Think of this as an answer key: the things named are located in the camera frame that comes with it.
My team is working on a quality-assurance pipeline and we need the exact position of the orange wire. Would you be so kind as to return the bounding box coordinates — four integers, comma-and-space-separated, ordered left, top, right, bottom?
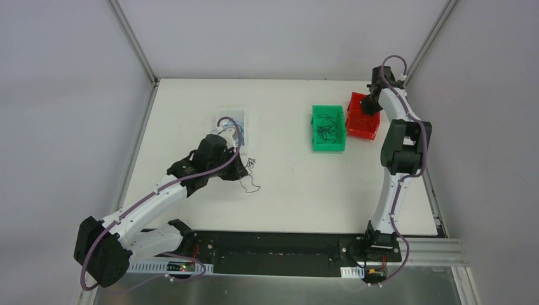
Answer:
348, 110, 378, 138

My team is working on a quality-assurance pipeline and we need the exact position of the blue wire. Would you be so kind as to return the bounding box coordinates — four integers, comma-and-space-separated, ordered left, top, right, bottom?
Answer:
221, 119, 247, 146

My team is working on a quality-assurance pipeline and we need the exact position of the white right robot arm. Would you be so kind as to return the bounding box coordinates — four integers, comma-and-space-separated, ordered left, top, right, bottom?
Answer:
359, 65, 432, 261

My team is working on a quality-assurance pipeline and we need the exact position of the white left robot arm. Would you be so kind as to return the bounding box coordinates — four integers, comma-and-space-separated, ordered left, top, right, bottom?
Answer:
74, 129, 247, 291

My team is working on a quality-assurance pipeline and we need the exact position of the red plastic bin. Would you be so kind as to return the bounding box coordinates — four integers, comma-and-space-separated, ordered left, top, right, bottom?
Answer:
345, 92, 381, 140

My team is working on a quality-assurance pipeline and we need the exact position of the clear plastic bin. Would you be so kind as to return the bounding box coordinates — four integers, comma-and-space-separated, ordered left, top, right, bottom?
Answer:
214, 107, 249, 156

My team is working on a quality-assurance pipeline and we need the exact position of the green plastic bin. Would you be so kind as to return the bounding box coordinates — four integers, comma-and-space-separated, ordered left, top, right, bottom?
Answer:
311, 105, 347, 153

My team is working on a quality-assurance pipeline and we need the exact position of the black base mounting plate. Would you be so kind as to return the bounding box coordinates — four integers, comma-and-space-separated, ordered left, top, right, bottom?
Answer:
169, 220, 402, 278

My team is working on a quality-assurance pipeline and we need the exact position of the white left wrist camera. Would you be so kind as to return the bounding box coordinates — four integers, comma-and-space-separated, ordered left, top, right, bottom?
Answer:
217, 128, 239, 148

